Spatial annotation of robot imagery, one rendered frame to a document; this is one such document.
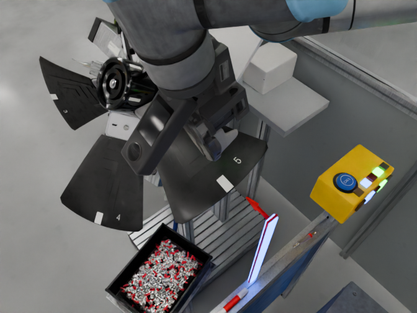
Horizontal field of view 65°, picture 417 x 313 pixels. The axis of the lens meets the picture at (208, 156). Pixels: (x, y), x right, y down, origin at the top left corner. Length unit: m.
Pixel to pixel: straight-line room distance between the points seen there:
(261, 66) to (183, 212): 0.74
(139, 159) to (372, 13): 0.29
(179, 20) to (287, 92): 1.05
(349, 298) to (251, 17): 0.62
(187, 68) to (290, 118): 0.90
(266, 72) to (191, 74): 0.89
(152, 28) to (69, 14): 3.45
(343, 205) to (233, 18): 0.60
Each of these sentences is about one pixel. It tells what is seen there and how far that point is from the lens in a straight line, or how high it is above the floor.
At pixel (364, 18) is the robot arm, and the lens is 0.39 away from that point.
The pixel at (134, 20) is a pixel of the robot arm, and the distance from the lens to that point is 0.29.
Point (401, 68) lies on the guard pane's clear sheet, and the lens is 1.18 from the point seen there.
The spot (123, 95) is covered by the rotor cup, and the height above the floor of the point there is 1.22.
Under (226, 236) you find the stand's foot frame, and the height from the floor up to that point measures 0.08.
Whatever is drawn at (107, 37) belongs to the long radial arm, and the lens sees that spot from 1.11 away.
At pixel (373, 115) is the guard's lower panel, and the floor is 0.88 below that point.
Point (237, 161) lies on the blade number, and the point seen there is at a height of 1.20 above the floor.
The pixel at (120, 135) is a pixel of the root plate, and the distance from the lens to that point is 0.83.
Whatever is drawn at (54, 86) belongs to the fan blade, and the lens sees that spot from 1.05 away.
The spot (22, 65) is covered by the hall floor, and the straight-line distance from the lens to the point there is 3.21.
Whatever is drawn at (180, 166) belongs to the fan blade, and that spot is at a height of 1.18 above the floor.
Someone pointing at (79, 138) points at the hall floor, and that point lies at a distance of 2.41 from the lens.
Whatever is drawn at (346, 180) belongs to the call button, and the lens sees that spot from 0.80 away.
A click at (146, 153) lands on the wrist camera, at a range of 0.40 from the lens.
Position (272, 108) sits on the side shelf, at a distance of 1.23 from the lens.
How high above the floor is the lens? 1.70
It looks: 52 degrees down
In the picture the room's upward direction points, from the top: straight up
